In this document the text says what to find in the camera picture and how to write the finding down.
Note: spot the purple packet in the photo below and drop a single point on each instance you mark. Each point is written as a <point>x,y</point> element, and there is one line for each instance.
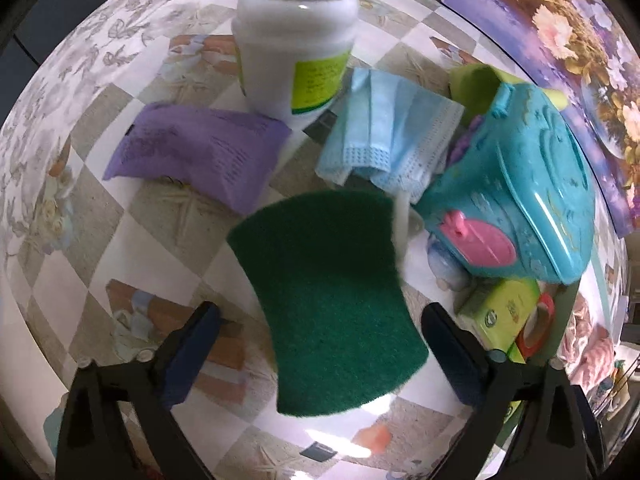
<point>190,150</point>

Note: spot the checkered printed tablecloth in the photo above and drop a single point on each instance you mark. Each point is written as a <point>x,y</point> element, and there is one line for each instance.
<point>125,240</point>

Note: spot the green carton box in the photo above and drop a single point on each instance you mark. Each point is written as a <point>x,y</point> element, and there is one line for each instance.
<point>500,310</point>

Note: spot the teal plastic toy case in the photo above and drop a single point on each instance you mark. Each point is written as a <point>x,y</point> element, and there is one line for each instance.
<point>525,175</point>

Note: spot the blue face mask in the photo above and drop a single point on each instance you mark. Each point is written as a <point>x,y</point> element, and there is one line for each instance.
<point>380,130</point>

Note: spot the white plastic bottle green label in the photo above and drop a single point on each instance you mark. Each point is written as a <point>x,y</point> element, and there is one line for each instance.
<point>295,35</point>

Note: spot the green scouring pad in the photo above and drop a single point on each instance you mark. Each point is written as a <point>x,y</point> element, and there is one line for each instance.
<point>330,300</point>

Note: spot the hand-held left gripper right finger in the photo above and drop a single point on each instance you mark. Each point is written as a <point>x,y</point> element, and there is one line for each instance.
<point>455,355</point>

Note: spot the floral wall poster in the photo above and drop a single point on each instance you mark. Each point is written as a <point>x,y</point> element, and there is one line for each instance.
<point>575,35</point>

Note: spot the yellow-green cloth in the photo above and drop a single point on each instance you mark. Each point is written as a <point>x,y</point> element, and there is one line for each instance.
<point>472,85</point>

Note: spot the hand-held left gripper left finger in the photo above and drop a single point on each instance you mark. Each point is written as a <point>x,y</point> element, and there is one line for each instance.
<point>190,355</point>

